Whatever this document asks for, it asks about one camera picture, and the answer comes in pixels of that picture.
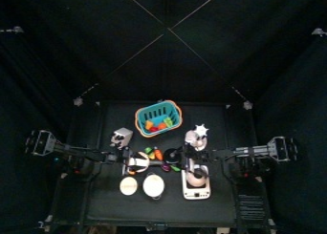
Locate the white round plate left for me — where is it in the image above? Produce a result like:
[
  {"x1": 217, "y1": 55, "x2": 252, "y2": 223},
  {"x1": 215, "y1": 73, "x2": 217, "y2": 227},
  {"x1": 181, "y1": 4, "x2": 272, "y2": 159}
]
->
[{"x1": 118, "y1": 176, "x2": 138, "y2": 197}]

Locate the white toy stove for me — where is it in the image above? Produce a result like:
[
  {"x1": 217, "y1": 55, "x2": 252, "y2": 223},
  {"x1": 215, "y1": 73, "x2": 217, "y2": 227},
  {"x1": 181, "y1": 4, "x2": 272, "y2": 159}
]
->
[{"x1": 181, "y1": 163, "x2": 212, "y2": 201}]

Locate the white spiky toy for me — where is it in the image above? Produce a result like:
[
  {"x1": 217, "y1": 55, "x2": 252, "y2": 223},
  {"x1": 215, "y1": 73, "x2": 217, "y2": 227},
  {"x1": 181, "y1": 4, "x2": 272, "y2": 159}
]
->
[{"x1": 193, "y1": 123, "x2": 209, "y2": 137}]

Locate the black round disc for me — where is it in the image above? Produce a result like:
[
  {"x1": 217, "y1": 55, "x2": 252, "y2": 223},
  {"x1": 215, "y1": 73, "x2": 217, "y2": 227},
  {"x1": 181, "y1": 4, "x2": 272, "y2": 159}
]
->
[{"x1": 162, "y1": 147, "x2": 184, "y2": 165}]

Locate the teal basket orange rim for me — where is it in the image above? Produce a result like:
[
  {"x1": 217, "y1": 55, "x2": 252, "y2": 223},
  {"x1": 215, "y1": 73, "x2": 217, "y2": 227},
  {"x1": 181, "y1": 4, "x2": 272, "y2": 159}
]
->
[{"x1": 133, "y1": 99, "x2": 184, "y2": 138}]

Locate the white star-shaped object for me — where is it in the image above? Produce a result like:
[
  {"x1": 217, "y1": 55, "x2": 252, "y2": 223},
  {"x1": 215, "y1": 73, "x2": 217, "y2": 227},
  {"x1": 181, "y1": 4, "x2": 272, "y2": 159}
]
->
[{"x1": 184, "y1": 130, "x2": 208, "y2": 152}]

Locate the green yellow toy corn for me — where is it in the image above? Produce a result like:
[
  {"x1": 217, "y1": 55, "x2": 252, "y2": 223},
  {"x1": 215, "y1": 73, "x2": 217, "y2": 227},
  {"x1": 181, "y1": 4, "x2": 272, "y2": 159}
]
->
[{"x1": 142, "y1": 146, "x2": 156, "y2": 160}]

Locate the grey toy toaster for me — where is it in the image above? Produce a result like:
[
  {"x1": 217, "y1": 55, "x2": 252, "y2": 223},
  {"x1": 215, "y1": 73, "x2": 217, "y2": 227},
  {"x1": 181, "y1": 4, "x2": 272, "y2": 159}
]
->
[{"x1": 108, "y1": 127, "x2": 133, "y2": 150}]

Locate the white toy frying pan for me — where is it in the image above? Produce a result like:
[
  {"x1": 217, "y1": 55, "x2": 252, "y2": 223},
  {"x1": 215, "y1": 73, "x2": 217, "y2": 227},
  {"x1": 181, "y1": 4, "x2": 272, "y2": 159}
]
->
[{"x1": 126, "y1": 151, "x2": 164, "y2": 176}]

